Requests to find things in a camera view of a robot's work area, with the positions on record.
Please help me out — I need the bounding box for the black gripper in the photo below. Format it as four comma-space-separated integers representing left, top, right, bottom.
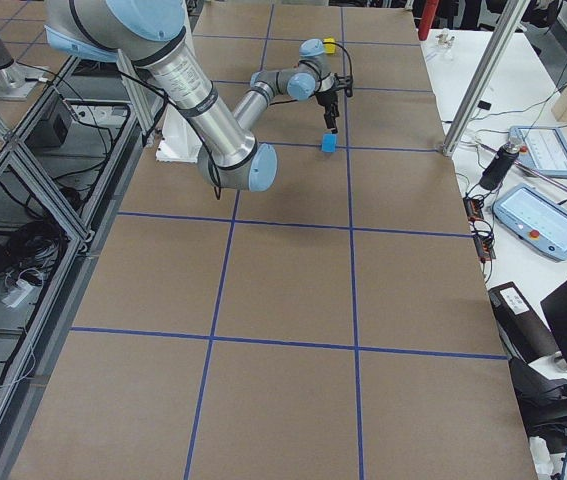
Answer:
315, 89, 339, 134

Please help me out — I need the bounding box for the blue foam block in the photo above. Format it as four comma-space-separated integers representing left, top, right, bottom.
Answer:
321, 133, 338, 153

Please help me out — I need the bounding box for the yellow foam block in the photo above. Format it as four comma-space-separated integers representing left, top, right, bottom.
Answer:
323, 37, 337, 55

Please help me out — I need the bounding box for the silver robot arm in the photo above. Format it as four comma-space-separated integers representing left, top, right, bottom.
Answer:
45, 0, 277, 191
233, 39, 340, 134

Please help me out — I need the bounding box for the black water bottle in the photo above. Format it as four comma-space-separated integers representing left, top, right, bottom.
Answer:
479, 142, 520, 191

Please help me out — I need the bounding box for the brown paper table cover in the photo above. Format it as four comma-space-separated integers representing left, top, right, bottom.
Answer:
10, 3, 534, 479

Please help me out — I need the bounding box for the far teach pendant tablet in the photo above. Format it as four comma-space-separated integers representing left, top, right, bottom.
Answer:
509, 126, 567, 179

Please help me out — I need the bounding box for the teach pendant tablet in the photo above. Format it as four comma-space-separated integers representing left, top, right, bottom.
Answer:
509, 126, 567, 179
492, 184, 567, 261

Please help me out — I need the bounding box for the near teach pendant tablet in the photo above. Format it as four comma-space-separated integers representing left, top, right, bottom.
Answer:
492, 184, 567, 261

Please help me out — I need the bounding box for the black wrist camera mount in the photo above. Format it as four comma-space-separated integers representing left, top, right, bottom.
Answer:
333, 74, 354, 98

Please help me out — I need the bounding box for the aluminium frame post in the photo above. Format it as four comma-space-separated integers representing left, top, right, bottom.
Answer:
440, 0, 529, 157

